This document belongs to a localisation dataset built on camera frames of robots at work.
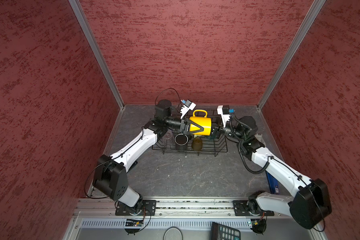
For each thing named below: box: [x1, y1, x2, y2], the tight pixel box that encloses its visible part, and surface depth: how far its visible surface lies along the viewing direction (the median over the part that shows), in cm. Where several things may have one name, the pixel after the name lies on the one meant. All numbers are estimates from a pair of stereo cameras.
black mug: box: [174, 133, 189, 151], surface depth 89 cm
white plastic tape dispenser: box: [254, 133, 266, 147], surface depth 102 cm
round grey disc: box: [163, 226, 184, 240], surface depth 68 cm
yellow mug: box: [189, 109, 212, 136], surface depth 63 cm
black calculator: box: [210, 222, 241, 240], surface depth 67 cm
